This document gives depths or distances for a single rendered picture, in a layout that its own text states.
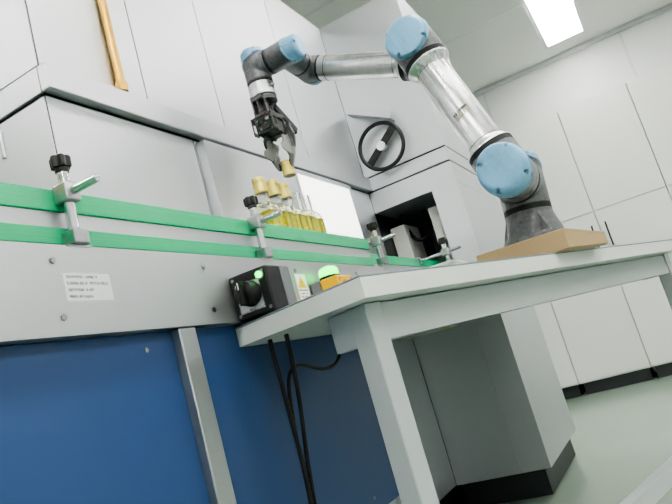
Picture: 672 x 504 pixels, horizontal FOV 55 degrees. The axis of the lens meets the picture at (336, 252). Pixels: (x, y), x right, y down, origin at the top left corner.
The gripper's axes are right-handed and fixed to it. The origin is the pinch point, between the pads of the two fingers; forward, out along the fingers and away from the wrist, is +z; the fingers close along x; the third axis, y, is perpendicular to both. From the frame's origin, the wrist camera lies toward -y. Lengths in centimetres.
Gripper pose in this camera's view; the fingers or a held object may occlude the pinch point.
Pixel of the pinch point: (286, 164)
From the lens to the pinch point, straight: 186.4
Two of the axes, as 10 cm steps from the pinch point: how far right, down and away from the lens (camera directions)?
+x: 8.4, -3.3, -4.3
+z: 2.7, 9.4, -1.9
